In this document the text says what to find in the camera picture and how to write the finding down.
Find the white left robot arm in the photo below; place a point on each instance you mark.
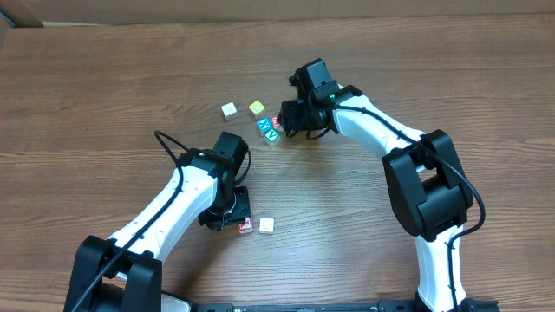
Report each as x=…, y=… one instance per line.
x=124, y=271

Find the green V wooden block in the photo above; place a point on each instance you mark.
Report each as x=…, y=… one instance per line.
x=271, y=137

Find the yellow wooden block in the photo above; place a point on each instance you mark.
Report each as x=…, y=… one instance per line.
x=256, y=109

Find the white picture wooden block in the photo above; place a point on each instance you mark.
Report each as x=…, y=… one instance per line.
x=229, y=111

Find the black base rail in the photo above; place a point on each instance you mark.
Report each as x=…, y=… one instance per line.
x=347, y=307

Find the plain cream wooden block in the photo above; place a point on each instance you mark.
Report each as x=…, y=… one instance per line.
x=266, y=225

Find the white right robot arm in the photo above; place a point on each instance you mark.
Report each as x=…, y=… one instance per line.
x=428, y=190

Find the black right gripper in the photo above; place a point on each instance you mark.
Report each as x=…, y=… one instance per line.
x=288, y=117

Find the red M wooden block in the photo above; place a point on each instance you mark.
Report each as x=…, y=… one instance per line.
x=276, y=123

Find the red Y wooden block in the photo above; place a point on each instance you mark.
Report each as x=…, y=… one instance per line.
x=246, y=226

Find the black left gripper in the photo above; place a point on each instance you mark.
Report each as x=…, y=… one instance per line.
x=234, y=212

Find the blue X wooden block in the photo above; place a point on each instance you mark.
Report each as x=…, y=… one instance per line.
x=264, y=125

